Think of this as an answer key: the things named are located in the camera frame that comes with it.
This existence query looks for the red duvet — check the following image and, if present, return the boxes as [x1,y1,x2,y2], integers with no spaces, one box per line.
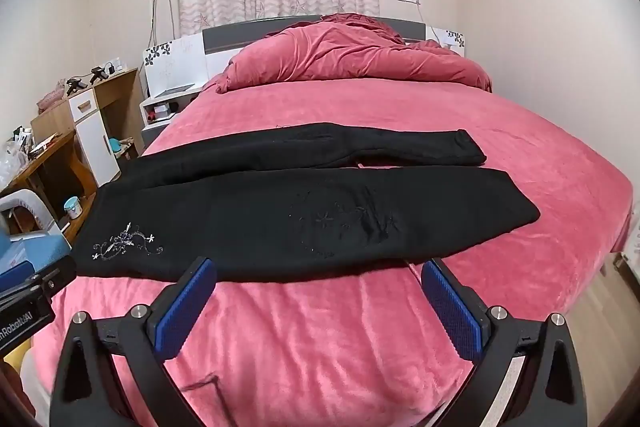
[215,13,493,95]

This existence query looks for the white grey nightstand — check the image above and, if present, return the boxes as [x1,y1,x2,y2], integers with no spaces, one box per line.
[140,87,203,152]

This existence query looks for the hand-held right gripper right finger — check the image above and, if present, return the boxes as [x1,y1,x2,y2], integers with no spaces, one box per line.
[420,257,588,427]

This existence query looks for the black embroidered pants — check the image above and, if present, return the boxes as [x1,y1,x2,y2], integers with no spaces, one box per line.
[74,122,541,284]

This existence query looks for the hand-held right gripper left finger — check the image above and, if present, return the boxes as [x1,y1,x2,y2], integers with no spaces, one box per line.
[49,256,218,427]

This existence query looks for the white cable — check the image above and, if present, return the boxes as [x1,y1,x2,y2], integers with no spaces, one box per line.
[415,2,441,42]

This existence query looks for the pink bag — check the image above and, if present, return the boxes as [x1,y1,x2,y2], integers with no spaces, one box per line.
[37,91,66,111]

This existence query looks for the wooden cabinet with white door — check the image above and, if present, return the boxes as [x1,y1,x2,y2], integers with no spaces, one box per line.
[30,67,146,188]

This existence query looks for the clear plastic bag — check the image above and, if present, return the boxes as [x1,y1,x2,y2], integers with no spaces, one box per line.
[0,139,28,190]

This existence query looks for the blue grey chair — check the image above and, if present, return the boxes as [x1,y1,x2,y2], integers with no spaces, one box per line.
[0,188,73,278]

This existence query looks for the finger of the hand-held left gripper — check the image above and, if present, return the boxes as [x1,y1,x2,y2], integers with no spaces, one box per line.
[0,256,77,303]

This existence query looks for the grey white floral headboard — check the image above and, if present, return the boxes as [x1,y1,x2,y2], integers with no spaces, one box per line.
[144,14,467,92]

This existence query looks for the bed with pink sheet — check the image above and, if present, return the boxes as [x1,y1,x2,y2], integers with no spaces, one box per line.
[22,14,640,427]

